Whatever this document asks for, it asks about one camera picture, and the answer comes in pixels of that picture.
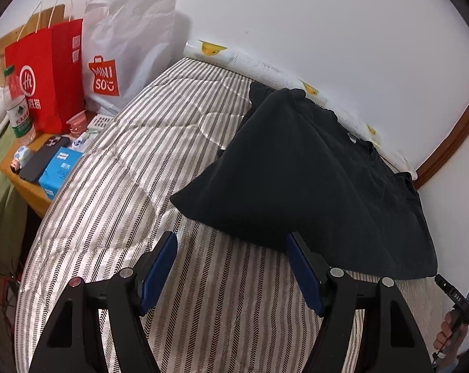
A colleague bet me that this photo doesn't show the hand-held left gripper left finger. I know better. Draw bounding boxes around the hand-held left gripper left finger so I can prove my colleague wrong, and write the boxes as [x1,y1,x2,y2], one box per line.
[28,231,178,373]

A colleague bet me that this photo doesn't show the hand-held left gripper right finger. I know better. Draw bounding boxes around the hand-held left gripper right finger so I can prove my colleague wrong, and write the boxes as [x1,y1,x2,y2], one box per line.
[287,232,433,373]

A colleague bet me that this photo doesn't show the black sweatshirt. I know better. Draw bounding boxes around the black sweatshirt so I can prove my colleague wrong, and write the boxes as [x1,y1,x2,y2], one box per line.
[170,81,439,280]

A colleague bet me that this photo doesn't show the person's right hand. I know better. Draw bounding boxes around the person's right hand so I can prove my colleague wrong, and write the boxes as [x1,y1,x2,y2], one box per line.
[432,310,468,360]

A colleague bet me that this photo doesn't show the grey striped blanket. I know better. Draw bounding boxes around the grey striped blanket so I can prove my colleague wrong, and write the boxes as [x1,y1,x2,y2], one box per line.
[16,58,448,373]

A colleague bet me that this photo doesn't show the blue tissue pack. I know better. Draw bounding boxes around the blue tissue pack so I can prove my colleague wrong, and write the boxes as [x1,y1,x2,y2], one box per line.
[38,148,83,200]

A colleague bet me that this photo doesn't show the wooden nightstand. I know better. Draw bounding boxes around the wooden nightstand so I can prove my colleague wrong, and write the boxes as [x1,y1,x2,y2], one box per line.
[0,109,99,218]

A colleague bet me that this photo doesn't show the small white blue packet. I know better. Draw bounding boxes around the small white blue packet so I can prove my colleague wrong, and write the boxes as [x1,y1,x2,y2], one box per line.
[72,131,99,150]

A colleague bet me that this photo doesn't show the brown wooden door trim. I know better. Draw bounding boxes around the brown wooden door trim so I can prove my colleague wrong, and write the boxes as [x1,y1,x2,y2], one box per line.
[413,83,469,191]

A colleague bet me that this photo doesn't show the white plastic tray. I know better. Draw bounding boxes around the white plastic tray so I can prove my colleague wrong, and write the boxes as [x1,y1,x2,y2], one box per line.
[87,113,113,129]

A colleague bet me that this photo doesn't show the black smartphone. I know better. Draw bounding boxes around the black smartphone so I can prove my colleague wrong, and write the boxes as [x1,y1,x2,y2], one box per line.
[19,135,71,183]

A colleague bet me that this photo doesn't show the green bedsheet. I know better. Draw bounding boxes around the green bedsheet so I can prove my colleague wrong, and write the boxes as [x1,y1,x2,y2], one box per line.
[0,128,30,358]

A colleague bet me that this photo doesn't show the pink plastic cup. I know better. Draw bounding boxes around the pink plastic cup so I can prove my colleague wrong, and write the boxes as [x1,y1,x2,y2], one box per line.
[66,111,89,135]

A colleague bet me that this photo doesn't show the small round toy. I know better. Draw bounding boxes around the small round toy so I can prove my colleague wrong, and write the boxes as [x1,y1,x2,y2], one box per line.
[10,145,35,172]

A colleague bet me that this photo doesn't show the clear water bottle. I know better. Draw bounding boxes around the clear water bottle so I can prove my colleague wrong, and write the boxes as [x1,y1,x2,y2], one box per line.
[3,65,37,143]

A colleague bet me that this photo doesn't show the red paper bag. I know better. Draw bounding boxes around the red paper bag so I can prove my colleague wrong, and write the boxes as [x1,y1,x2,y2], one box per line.
[4,0,85,135]

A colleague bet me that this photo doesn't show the duck print rolled mat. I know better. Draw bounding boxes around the duck print rolled mat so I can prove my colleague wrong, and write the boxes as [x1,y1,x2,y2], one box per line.
[183,39,417,181]

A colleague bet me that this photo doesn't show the white paper bag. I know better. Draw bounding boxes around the white paper bag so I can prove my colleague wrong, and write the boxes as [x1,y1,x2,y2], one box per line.
[81,0,179,112]

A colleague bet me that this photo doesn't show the red cables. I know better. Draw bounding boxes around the red cables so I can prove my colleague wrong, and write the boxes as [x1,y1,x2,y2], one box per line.
[0,258,26,319]

